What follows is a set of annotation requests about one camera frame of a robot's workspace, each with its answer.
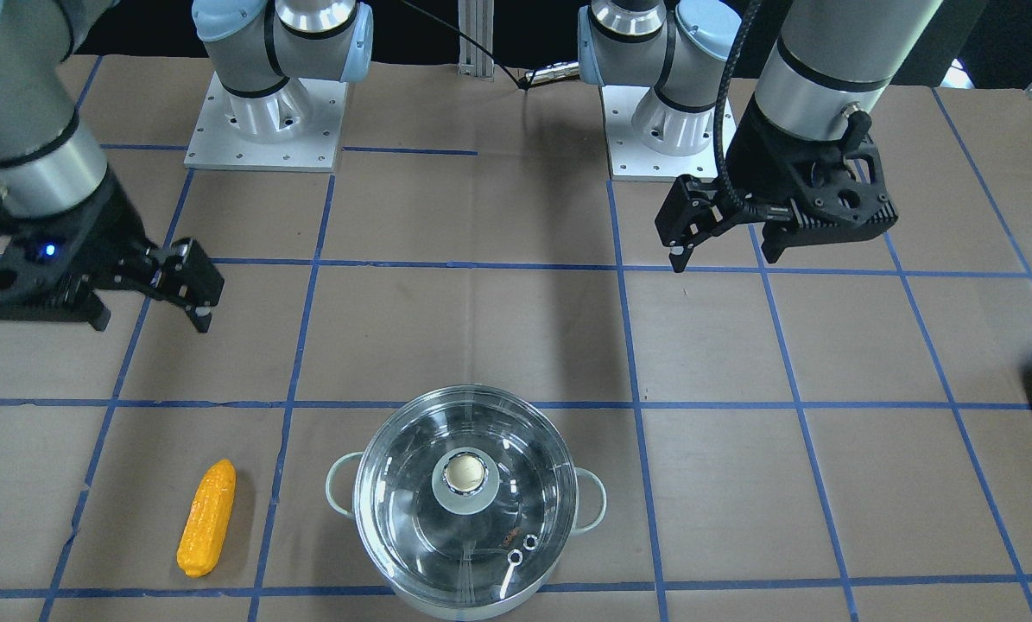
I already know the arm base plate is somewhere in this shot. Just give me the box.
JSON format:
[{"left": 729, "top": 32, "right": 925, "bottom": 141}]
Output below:
[
  {"left": 601, "top": 86, "right": 736, "bottom": 181},
  {"left": 184, "top": 76, "right": 350, "bottom": 174}
]

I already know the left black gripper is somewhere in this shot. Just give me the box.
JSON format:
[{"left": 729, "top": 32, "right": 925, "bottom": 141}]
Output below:
[{"left": 656, "top": 98, "right": 898, "bottom": 273}]

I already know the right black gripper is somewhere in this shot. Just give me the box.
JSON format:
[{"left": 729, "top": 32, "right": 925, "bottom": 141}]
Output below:
[{"left": 0, "top": 170, "right": 225, "bottom": 333}]

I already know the yellow plastic corn cob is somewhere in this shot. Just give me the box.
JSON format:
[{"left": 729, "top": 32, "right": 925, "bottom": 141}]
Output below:
[{"left": 175, "top": 458, "right": 237, "bottom": 578}]

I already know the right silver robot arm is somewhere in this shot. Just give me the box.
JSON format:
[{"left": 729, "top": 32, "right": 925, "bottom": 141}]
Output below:
[{"left": 0, "top": 1, "right": 374, "bottom": 333}]

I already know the glass pot lid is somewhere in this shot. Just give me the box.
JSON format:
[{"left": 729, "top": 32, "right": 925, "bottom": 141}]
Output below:
[{"left": 353, "top": 385, "right": 580, "bottom": 605}]

